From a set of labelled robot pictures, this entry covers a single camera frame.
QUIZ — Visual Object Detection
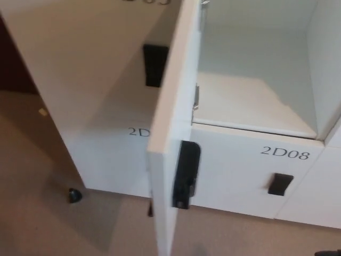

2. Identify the black floor door stopper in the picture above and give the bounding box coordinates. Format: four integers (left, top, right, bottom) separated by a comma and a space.
68, 187, 84, 205

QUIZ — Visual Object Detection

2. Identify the black door lock box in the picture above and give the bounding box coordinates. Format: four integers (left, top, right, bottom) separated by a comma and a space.
172, 140, 202, 210

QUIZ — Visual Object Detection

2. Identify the black recessed door handle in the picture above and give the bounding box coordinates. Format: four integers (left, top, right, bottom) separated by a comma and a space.
143, 44, 169, 88
267, 172, 295, 196

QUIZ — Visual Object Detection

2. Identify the metal door hinge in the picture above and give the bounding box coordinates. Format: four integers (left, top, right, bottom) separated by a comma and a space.
191, 83, 201, 115

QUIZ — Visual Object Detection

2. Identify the white locker cabinet unit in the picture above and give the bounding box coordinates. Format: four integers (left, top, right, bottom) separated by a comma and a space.
0, 0, 341, 230

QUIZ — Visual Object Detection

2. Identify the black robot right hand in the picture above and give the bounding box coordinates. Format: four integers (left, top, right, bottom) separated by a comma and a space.
315, 249, 341, 256

